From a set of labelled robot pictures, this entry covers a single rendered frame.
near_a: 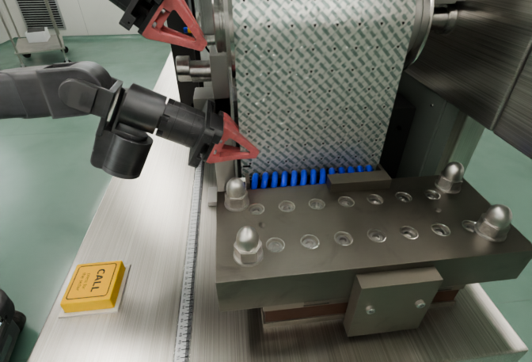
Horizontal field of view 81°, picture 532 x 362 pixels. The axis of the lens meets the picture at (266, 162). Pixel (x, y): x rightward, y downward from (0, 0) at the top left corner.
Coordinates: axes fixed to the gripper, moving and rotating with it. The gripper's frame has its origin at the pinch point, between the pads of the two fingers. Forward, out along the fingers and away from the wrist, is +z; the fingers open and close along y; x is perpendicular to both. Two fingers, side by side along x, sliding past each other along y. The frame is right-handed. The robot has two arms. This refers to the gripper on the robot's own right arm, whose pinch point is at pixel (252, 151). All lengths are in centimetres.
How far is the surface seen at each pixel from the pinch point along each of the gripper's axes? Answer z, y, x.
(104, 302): -12.8, 13.4, -24.8
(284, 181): 5.8, 3.6, -1.0
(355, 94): 9.1, 0.3, 15.1
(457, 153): 48, -13, 12
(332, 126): 9.1, 0.3, 9.3
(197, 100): -10.1, -7.1, 1.2
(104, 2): -148, -557, -140
